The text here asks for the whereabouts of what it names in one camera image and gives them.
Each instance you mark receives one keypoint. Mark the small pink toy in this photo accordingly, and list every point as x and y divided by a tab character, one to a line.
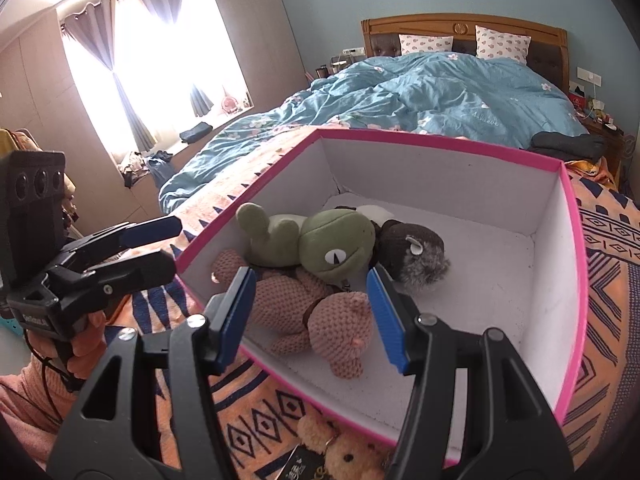
231	104

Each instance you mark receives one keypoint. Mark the pile of clothes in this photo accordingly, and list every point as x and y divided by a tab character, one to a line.
142	165

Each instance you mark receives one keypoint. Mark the white wall switch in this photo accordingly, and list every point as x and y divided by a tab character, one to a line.
590	75

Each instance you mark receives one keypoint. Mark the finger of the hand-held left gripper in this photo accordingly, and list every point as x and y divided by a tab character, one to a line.
145	270
150	230

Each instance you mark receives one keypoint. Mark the pink cardboard box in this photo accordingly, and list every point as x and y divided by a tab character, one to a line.
500	285

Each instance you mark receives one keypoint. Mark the person's left hand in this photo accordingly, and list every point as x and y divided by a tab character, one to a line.
90	342

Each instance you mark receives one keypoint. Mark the dark folded clothes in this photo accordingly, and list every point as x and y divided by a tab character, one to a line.
565	144

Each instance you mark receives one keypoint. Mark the teal plastic basket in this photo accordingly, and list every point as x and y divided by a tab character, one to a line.
10	326

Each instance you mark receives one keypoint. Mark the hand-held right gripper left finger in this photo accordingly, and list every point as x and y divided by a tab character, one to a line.
235	315

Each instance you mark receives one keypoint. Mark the white power strip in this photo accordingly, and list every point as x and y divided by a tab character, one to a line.
353	51

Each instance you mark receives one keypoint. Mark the yellow garment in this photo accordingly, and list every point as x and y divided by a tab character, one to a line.
17	140

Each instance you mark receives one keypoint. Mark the pink knitted bear plush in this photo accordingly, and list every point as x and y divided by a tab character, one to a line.
280	305

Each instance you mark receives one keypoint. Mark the wooden headboard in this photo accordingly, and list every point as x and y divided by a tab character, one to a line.
415	22

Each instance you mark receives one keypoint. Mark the orange patterned blanket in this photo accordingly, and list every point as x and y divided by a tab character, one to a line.
615	270

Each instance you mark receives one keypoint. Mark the dark cloth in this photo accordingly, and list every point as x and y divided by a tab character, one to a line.
196	132

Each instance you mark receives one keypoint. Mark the person's left forearm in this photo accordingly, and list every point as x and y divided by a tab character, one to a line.
25	395

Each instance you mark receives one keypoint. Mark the green frog plush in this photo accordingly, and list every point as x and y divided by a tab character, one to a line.
340	235

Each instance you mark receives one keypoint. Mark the wooden nightstand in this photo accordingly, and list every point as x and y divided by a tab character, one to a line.
607	142

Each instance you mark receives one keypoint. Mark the small black box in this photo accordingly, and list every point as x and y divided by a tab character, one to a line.
302	462

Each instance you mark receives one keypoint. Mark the grey curtain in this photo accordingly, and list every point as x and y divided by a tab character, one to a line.
100	50
160	0

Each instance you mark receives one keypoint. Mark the grey furry plush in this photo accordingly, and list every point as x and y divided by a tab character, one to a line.
415	255

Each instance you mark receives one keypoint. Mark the white dotted pillow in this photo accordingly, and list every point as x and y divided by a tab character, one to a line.
425	44
502	44

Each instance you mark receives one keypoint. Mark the blue floral duvet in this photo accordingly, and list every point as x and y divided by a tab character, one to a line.
425	90

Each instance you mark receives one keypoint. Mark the small red box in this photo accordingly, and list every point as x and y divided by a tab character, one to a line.
576	101

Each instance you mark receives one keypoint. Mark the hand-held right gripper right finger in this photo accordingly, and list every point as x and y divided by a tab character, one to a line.
387	320

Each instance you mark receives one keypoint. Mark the beige teddy bear plush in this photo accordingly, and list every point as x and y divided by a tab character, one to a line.
350	455

